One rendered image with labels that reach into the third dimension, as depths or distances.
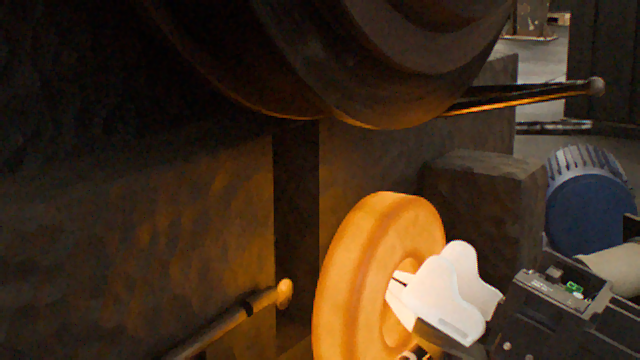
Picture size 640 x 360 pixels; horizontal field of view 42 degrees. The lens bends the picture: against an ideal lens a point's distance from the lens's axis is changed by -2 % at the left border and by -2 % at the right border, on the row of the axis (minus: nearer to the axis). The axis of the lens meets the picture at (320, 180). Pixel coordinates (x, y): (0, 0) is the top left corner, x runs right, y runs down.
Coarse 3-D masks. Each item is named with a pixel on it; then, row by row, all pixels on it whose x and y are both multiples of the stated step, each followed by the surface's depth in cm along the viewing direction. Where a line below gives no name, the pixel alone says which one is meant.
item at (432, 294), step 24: (432, 264) 58; (408, 288) 59; (432, 288) 58; (456, 288) 57; (408, 312) 59; (432, 312) 58; (456, 312) 57; (480, 312) 57; (456, 336) 57; (480, 336) 57
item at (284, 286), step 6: (276, 264) 65; (276, 270) 64; (276, 276) 64; (282, 276) 64; (288, 276) 65; (276, 282) 63; (282, 282) 63; (288, 282) 64; (276, 288) 63; (282, 288) 64; (288, 288) 64; (282, 294) 64; (288, 294) 64; (282, 300) 64; (288, 300) 65; (276, 306) 63; (282, 306) 64
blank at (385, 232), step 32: (384, 192) 62; (352, 224) 58; (384, 224) 58; (416, 224) 62; (352, 256) 56; (384, 256) 58; (416, 256) 63; (320, 288) 57; (352, 288) 56; (384, 288) 59; (320, 320) 57; (352, 320) 56; (384, 320) 66; (320, 352) 57; (352, 352) 56; (384, 352) 60
